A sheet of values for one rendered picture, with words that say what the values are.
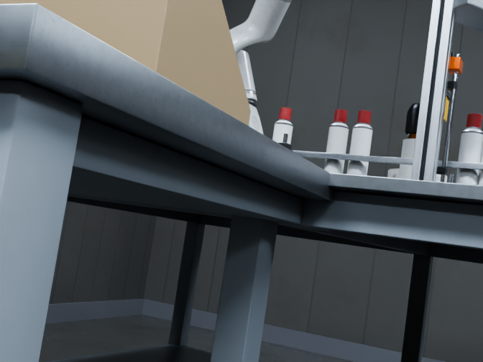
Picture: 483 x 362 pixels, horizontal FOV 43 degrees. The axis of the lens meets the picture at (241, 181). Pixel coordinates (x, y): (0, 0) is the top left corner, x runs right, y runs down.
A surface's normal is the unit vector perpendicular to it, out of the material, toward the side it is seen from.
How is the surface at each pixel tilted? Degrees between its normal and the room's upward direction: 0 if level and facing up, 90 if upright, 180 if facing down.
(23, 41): 90
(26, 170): 90
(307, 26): 90
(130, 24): 90
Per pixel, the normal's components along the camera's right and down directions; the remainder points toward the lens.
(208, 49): 0.88, 0.08
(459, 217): -0.47, -0.15
